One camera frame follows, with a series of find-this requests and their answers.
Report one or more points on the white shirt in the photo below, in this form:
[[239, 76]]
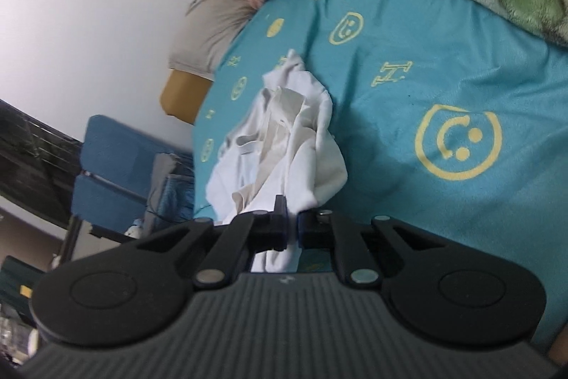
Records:
[[284, 148]]

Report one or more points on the blue chair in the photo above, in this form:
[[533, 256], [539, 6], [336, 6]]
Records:
[[120, 170]]

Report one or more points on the wooden bed frame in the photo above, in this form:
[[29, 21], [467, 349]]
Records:
[[184, 95]]

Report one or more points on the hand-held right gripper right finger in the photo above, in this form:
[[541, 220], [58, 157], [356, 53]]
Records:
[[307, 232]]

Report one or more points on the beige pillow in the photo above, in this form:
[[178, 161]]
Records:
[[215, 10]]

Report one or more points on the blue smiley print bed sheet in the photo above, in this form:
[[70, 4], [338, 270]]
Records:
[[412, 117]]

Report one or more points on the dark window screen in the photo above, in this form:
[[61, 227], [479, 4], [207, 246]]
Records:
[[31, 157]]

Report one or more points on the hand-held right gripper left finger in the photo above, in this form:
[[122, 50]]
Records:
[[276, 231]]

